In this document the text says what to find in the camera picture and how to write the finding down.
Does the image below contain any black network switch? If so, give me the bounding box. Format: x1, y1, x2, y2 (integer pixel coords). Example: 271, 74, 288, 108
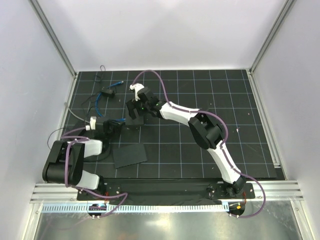
125, 100, 145, 127
112, 143, 148, 169

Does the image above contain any blue ethernet cable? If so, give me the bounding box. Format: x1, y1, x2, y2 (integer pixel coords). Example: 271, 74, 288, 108
94, 81, 126, 122

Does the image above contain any thin black power cable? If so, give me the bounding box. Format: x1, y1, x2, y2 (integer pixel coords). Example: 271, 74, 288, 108
47, 127, 113, 163

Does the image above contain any grey ethernet cable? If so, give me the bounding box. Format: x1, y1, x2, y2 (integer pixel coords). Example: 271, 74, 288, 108
64, 101, 91, 125

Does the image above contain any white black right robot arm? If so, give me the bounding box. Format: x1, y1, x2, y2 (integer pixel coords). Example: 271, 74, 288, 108
126, 83, 246, 198

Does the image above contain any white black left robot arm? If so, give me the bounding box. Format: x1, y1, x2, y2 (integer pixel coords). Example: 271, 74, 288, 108
42, 116, 125, 200

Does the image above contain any black power adapter far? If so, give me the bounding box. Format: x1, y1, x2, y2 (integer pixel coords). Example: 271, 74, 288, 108
100, 87, 116, 99

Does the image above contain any black grid work mat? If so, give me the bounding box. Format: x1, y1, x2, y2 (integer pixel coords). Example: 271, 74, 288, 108
47, 69, 285, 180

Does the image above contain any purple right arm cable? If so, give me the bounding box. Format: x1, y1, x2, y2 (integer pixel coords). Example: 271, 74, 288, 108
131, 69, 266, 220

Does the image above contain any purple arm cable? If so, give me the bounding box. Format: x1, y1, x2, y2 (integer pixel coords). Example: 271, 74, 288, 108
61, 127, 128, 231
131, 69, 266, 220

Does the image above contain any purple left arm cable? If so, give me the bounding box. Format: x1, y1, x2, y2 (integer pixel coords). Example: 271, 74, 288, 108
61, 127, 128, 231

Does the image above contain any thin black adapter cable far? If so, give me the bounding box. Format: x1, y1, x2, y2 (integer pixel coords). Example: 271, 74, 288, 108
81, 64, 107, 107

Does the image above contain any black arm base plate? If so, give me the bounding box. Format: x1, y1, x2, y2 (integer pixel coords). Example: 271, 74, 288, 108
76, 182, 256, 203

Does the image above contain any white slotted cable duct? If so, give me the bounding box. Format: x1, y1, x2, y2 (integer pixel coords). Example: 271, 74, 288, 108
41, 203, 229, 214

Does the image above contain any aluminium frame post right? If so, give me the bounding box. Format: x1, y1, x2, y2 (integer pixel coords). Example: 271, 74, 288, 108
249, 0, 297, 75

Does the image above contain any aluminium frame post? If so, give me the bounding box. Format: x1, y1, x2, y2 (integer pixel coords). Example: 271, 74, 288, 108
28, 0, 77, 79
249, 0, 297, 75

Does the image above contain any aluminium frame post left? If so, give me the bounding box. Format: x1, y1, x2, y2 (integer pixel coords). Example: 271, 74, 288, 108
28, 0, 77, 79

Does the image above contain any aluminium frame rail front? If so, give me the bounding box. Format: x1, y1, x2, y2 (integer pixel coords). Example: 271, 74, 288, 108
29, 179, 305, 205

